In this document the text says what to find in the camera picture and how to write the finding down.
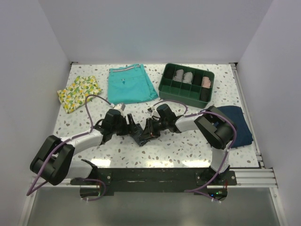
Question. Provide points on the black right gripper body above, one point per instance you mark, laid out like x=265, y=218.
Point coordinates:
x=162, y=124

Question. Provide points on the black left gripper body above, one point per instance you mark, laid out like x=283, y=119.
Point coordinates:
x=122, y=128

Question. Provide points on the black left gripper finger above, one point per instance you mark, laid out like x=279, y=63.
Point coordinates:
x=130, y=120
x=135, y=131

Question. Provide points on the navy white striped underwear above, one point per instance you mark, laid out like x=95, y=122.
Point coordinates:
x=141, y=142

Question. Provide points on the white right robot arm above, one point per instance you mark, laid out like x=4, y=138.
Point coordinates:
x=219, y=131

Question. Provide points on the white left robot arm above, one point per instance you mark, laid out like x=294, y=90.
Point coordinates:
x=53, y=160

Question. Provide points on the teal folded shorts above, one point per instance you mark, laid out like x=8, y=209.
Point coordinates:
x=130, y=85

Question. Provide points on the green divided organizer box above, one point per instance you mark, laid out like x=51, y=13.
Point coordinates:
x=189, y=94

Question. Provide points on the grey rolled sock left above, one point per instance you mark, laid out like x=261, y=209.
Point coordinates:
x=178, y=76

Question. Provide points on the lemon print folded cloth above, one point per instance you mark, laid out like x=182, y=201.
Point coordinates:
x=73, y=96

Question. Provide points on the white grey rolled sock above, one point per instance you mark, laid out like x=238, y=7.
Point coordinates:
x=187, y=78

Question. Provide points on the black rolled garment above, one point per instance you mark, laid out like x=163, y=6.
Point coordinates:
x=197, y=77

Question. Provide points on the pink rolled garment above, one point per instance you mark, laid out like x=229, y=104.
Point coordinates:
x=206, y=82

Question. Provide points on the dark blue folded garment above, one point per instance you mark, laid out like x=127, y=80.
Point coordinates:
x=244, y=135

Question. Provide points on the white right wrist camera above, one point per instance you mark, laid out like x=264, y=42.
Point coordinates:
x=153, y=112

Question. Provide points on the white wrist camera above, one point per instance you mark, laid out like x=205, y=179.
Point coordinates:
x=153, y=112
x=120, y=107

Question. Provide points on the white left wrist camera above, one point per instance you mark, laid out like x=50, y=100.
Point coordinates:
x=120, y=107

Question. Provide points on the aluminium frame rail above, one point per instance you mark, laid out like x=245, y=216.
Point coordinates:
x=253, y=202

